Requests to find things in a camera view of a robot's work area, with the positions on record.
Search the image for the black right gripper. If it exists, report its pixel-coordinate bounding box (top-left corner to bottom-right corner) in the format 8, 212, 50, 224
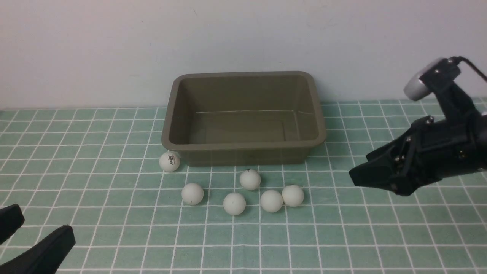
349, 115, 486, 196

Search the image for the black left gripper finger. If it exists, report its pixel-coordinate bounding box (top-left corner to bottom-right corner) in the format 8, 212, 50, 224
0, 204, 25, 244
0, 225, 75, 274

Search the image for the white ping-pong ball with logo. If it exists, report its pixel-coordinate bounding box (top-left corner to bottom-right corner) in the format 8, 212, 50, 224
159, 151, 180, 173

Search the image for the green checked tablecloth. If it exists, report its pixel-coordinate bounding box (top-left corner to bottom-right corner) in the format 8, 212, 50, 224
0, 99, 487, 274

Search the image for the white ball with black mark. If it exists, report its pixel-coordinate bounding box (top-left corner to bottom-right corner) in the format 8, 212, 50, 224
239, 169, 261, 191

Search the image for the olive green plastic bin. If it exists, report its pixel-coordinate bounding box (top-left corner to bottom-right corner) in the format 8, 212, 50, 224
161, 71, 327, 167

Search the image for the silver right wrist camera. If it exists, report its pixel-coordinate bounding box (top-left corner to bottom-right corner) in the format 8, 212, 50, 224
403, 57, 480, 122

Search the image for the black right camera cable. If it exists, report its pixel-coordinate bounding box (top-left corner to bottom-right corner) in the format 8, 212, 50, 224
457, 56, 487, 82

